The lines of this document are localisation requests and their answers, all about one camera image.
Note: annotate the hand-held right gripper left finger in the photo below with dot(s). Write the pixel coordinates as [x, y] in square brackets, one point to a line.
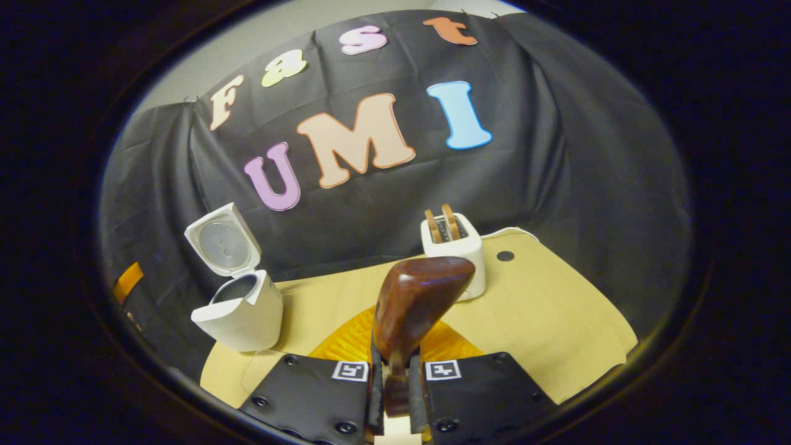
[309, 395]

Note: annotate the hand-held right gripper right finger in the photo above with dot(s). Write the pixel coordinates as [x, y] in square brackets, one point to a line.
[482, 395]

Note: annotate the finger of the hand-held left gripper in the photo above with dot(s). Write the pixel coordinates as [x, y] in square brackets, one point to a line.
[128, 282]

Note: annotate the white rice cooker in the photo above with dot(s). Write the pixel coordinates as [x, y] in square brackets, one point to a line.
[247, 321]

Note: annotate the brown wooden spoon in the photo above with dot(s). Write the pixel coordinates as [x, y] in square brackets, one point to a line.
[414, 303]

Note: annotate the small black round disc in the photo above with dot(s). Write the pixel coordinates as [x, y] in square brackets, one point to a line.
[505, 255]

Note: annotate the white toaster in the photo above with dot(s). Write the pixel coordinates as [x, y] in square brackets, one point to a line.
[465, 248]

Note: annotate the brown bread slice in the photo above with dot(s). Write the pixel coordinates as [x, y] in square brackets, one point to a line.
[432, 226]
[451, 221]

